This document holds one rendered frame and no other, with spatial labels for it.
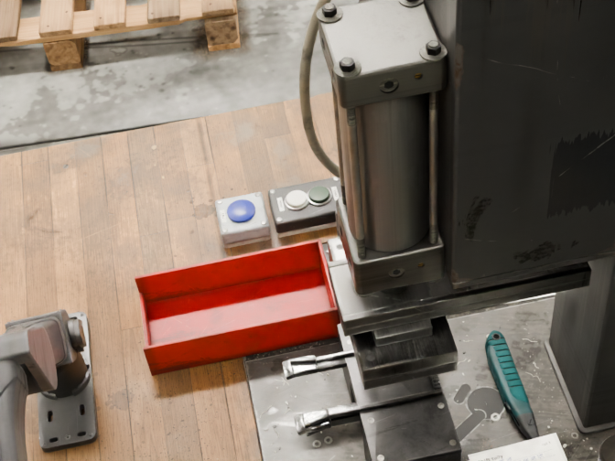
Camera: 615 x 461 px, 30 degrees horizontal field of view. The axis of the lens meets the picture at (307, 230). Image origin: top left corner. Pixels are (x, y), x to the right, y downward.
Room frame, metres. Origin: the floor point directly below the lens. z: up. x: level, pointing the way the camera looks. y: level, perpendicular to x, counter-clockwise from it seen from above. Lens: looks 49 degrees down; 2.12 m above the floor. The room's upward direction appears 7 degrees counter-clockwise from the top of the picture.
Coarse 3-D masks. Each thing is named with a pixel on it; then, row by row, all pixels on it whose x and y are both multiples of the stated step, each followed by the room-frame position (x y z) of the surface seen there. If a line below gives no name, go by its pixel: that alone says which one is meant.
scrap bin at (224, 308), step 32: (256, 256) 0.97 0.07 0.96; (288, 256) 0.97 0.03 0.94; (320, 256) 0.96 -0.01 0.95; (160, 288) 0.95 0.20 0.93; (192, 288) 0.96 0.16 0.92; (224, 288) 0.96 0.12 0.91; (256, 288) 0.95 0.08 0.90; (288, 288) 0.95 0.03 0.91; (320, 288) 0.94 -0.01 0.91; (160, 320) 0.92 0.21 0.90; (192, 320) 0.91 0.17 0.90; (224, 320) 0.91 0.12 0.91; (256, 320) 0.90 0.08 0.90; (288, 320) 0.85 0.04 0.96; (320, 320) 0.86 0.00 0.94; (160, 352) 0.84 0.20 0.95; (192, 352) 0.84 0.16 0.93; (224, 352) 0.85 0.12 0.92; (256, 352) 0.85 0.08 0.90
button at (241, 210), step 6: (234, 204) 1.08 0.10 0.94; (240, 204) 1.08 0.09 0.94; (246, 204) 1.08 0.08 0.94; (252, 204) 1.08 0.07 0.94; (228, 210) 1.07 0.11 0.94; (234, 210) 1.07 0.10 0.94; (240, 210) 1.07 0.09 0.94; (246, 210) 1.06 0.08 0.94; (252, 210) 1.06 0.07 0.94; (228, 216) 1.06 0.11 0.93; (234, 216) 1.06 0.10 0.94; (240, 216) 1.06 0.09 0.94; (246, 216) 1.05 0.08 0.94; (252, 216) 1.06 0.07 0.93
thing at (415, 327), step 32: (352, 288) 0.72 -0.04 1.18; (416, 288) 0.71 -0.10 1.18; (448, 288) 0.71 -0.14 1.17; (480, 288) 0.70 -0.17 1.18; (512, 288) 0.69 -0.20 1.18; (544, 288) 0.70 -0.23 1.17; (352, 320) 0.68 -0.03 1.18; (384, 320) 0.68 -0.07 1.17; (416, 320) 0.69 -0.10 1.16; (384, 352) 0.66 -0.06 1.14; (416, 352) 0.66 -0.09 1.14; (448, 352) 0.65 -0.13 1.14; (384, 384) 0.65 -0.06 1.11
